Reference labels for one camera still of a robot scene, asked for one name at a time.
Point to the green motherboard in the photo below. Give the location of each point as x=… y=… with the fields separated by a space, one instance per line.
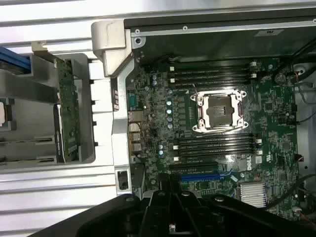
x=271 y=123

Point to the RAM slot with white clips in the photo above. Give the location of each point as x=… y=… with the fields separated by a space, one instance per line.
x=209 y=67
x=202 y=158
x=209 y=79
x=209 y=145

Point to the black expansion slot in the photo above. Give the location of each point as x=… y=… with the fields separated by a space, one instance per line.
x=192 y=167

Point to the grey parts rack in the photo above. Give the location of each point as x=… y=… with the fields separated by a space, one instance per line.
x=42 y=81

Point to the green graphics card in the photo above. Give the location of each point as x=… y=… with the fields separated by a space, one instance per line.
x=70 y=111

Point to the grey open PC case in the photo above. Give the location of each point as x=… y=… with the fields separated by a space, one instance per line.
x=118 y=111

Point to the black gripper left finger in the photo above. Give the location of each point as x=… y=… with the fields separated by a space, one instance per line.
x=158 y=217

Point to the blue expansion slot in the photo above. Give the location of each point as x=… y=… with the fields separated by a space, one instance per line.
x=200 y=177

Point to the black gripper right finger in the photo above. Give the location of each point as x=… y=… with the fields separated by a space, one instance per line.
x=187 y=217

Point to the CPU socket with metal frame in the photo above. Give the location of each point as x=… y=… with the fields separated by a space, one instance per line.
x=219 y=111

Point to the round coin cell battery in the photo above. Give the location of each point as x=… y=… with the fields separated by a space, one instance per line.
x=280 y=79

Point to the silver finned chipset heatsink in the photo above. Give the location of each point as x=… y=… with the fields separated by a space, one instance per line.
x=253 y=195

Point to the silver CPU chip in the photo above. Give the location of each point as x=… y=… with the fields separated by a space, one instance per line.
x=3 y=113

